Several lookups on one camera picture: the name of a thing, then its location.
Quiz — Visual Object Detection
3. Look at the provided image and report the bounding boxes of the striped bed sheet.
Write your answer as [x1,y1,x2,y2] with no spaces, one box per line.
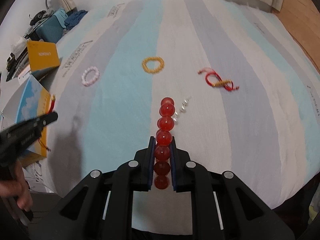
[39,0,319,207]

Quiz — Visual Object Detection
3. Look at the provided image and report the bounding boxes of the yellow box lid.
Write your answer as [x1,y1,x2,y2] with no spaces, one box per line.
[27,41,60,72]

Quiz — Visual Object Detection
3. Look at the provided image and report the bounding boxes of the pink bead bracelet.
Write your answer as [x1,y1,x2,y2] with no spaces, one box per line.
[81,66,100,87]

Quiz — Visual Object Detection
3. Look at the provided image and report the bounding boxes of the red bead bracelet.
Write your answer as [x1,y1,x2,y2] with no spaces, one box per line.
[153,96,176,190]

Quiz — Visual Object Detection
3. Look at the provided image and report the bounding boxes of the blue clothes pile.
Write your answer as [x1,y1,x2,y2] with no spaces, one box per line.
[65,10,88,30]

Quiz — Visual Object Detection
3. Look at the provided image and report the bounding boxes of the person's left hand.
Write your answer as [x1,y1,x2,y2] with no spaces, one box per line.
[1,160,33,220]

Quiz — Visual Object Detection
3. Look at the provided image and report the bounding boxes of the red cord bracelet gold bar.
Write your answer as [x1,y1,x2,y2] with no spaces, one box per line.
[197,68,239,92]

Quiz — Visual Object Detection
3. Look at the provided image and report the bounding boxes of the teal suitcase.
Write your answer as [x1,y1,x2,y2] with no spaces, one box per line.
[35,8,68,43]

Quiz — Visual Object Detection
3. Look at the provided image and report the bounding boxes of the yellow bead bracelet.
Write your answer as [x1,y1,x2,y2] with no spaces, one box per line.
[141,56,166,74]

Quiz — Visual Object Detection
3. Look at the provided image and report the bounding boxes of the pearl earrings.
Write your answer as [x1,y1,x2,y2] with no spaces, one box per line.
[171,96,191,125]

